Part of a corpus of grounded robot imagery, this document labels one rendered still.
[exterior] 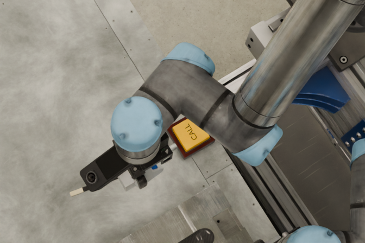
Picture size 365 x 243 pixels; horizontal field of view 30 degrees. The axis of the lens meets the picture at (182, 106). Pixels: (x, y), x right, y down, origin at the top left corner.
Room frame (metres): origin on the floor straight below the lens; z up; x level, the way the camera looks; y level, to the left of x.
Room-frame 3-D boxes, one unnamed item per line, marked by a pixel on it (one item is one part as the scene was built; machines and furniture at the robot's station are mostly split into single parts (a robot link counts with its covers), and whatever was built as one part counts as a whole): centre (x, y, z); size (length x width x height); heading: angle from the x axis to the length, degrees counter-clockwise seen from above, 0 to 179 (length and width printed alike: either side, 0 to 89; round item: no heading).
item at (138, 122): (0.25, 0.06, 1.25); 0.09 x 0.08 x 0.11; 152
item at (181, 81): (0.33, 0.00, 1.25); 0.11 x 0.11 x 0.08; 62
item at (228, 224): (0.17, -0.13, 0.87); 0.05 x 0.05 x 0.04; 41
